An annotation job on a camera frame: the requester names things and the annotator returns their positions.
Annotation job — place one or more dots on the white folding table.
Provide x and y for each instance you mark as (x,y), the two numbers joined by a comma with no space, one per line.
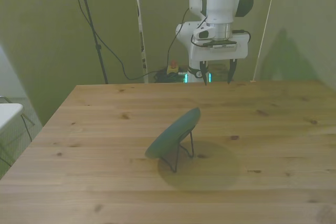
(8,113)

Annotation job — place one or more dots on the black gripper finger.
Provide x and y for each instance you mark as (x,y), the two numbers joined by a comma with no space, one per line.
(231,72)
(204,73)

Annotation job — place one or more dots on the black camera tripod stand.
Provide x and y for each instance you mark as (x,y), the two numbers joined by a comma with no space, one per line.
(98,47)

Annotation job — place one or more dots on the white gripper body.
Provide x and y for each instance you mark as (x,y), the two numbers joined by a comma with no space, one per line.
(220,54)

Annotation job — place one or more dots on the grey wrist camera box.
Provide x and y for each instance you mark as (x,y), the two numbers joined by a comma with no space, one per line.
(223,46)

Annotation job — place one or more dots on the white vertical strip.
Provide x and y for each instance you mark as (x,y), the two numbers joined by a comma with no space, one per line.
(140,24)

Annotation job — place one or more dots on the dark green plate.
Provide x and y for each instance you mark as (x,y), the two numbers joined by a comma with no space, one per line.
(173,134)

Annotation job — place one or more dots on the yellow emergency stop box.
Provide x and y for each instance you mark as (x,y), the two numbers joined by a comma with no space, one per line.
(173,68)

